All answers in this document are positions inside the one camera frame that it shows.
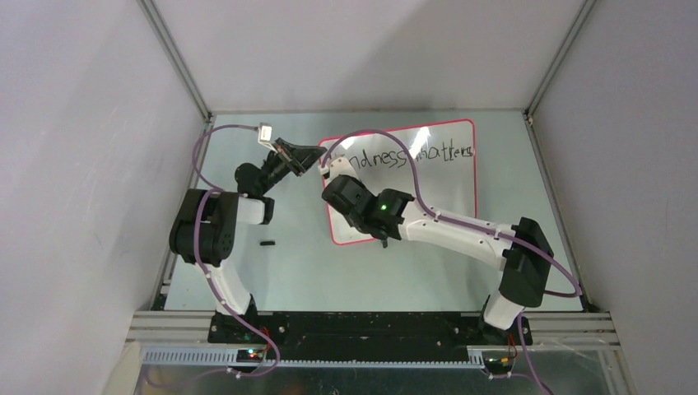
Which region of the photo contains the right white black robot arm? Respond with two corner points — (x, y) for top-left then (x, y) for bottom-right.
(322, 175), (554, 344)

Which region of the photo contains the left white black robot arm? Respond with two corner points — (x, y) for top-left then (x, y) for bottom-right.
(169, 138), (327, 343)

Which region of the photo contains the white object at corner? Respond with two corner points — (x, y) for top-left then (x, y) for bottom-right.
(102, 342), (142, 395)

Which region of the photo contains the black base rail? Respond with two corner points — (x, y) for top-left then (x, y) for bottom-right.
(207, 311), (533, 363)

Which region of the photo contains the circuit board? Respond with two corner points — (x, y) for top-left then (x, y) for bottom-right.
(484, 357), (516, 375)
(235, 348), (267, 364)

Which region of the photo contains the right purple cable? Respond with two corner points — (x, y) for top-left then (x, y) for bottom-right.
(320, 128), (584, 395)

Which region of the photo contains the aluminium frame profile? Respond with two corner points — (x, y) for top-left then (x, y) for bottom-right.
(124, 310), (214, 347)

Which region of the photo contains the right circuit board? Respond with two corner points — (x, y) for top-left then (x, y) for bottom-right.
(484, 357), (516, 375)

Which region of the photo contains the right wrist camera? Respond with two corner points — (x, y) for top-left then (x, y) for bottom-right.
(319, 156), (359, 183)

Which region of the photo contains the purple cable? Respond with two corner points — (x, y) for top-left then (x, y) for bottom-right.
(190, 124), (282, 395)
(320, 128), (584, 395)

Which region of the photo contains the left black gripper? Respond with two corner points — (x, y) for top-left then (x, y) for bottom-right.
(259, 138), (326, 196)

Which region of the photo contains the left circuit board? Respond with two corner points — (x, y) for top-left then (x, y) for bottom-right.
(235, 348), (267, 364)

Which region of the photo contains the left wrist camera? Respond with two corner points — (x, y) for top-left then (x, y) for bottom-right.
(257, 123), (276, 151)

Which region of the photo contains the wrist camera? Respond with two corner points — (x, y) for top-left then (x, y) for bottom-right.
(257, 123), (276, 151)
(319, 156), (359, 183)

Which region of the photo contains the pink framed whiteboard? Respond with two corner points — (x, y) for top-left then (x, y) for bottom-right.
(331, 118), (477, 217)

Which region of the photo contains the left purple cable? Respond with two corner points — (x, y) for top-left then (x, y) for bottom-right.
(190, 124), (282, 395)

